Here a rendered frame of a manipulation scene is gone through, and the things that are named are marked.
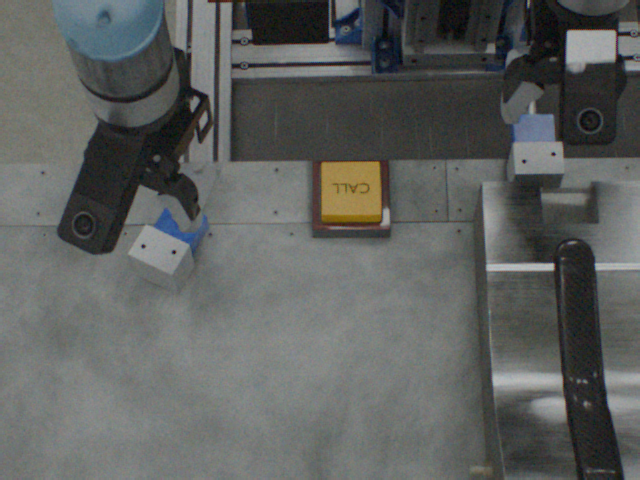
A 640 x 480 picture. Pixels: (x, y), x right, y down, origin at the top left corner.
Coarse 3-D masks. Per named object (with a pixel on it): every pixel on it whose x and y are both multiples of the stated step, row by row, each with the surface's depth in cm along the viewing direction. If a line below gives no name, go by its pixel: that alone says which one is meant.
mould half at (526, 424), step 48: (480, 192) 128; (528, 192) 126; (624, 192) 126; (480, 240) 128; (528, 240) 124; (624, 240) 124; (480, 288) 128; (528, 288) 123; (624, 288) 123; (480, 336) 129; (528, 336) 121; (624, 336) 121; (528, 384) 119; (624, 384) 119; (528, 432) 116; (624, 432) 115
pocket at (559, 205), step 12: (552, 192) 128; (564, 192) 128; (576, 192) 128; (588, 192) 128; (552, 204) 129; (564, 204) 129; (576, 204) 129; (588, 204) 129; (552, 216) 128; (564, 216) 128; (576, 216) 128; (588, 216) 128
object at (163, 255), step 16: (160, 224) 131; (176, 224) 131; (208, 224) 133; (144, 240) 129; (160, 240) 129; (176, 240) 129; (192, 240) 130; (144, 256) 128; (160, 256) 128; (176, 256) 128; (192, 256) 131; (144, 272) 131; (160, 272) 128; (176, 272) 128; (176, 288) 131
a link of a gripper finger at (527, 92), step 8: (512, 56) 122; (520, 88) 118; (528, 88) 118; (536, 88) 118; (512, 96) 119; (520, 96) 119; (528, 96) 119; (536, 96) 119; (504, 104) 121; (512, 104) 121; (520, 104) 121; (528, 104) 121; (504, 112) 123; (512, 112) 122; (520, 112) 122; (504, 120) 125; (512, 120) 123
